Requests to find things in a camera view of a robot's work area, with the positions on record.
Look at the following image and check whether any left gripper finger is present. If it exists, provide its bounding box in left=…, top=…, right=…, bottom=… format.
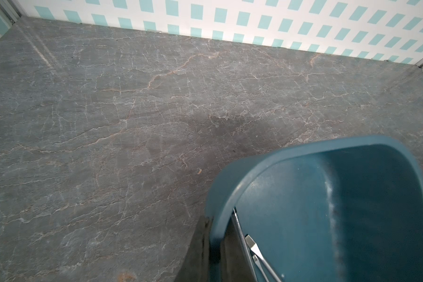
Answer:
left=175, top=216, right=212, bottom=282

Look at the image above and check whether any teal plastic storage box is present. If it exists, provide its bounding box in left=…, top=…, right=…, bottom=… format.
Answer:
left=205, top=136, right=423, bottom=282

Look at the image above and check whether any silver flat screwdriver shaft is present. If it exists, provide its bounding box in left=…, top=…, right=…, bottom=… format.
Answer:
left=244, top=235, right=282, bottom=282

